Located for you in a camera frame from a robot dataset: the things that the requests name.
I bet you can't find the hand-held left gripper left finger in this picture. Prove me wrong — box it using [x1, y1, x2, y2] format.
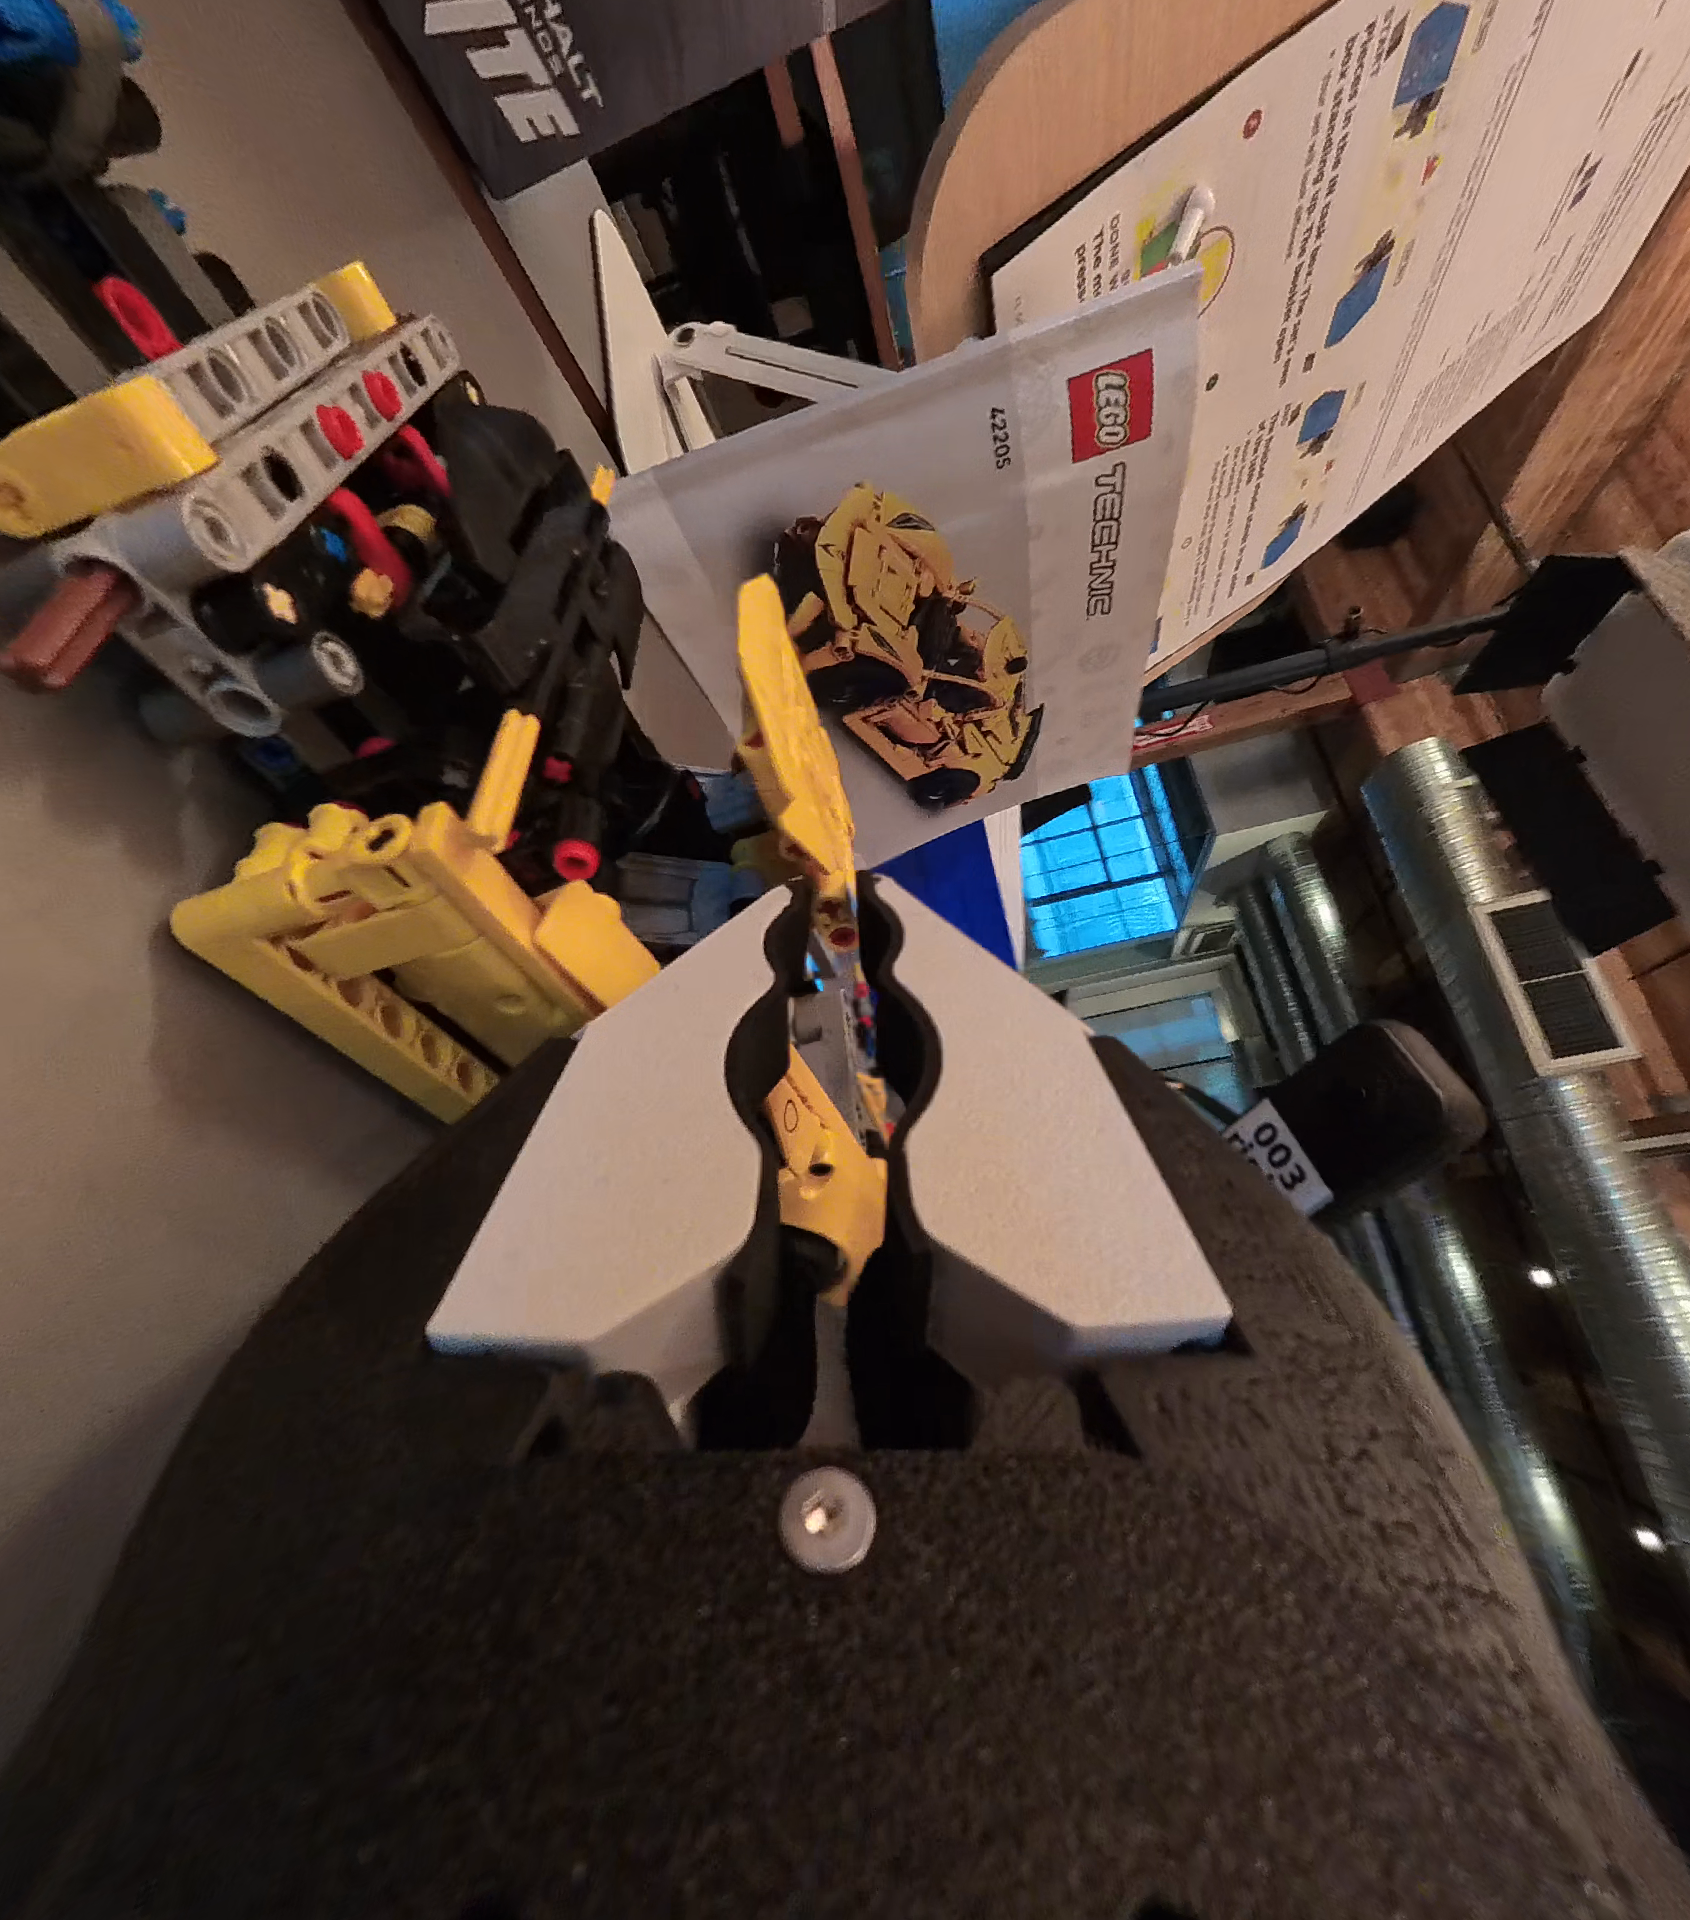
[426, 886, 825, 1418]

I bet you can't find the toy car set box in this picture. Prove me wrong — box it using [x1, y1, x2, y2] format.
[380, 0, 908, 200]

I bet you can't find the white display stand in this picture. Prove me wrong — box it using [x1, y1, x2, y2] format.
[591, 205, 897, 470]

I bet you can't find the toy car instruction booklet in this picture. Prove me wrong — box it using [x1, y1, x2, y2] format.
[614, 277, 1208, 823]

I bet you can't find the brick picture poster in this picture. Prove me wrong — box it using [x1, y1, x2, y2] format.
[991, 0, 1690, 680]

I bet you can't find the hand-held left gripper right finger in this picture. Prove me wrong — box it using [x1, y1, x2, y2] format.
[853, 881, 1234, 1418]

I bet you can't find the yellow toy fender subassembly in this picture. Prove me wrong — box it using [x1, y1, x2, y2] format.
[734, 576, 897, 1269]

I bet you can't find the grey desk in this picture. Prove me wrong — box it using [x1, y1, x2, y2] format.
[0, 0, 729, 1920]

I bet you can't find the yellow toy car chassis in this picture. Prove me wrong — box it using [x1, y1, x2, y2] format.
[0, 0, 704, 1130]

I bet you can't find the large paned window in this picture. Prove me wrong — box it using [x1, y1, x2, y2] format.
[1021, 767, 1197, 966]

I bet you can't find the silver ventilation duct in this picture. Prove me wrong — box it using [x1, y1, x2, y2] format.
[1231, 737, 1690, 1832]

